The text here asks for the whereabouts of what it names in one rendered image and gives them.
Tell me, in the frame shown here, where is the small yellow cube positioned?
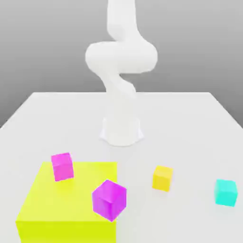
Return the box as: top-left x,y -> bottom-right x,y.
152,165 -> 174,193

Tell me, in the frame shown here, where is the small pink cube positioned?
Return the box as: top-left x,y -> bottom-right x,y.
50,152 -> 75,182

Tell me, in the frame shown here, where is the small purple cube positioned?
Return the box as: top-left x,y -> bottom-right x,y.
92,179 -> 127,223

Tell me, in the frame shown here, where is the small cyan cube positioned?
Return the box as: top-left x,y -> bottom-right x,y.
214,178 -> 238,207

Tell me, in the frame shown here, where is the large yellow-green box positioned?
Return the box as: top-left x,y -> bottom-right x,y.
15,161 -> 118,243

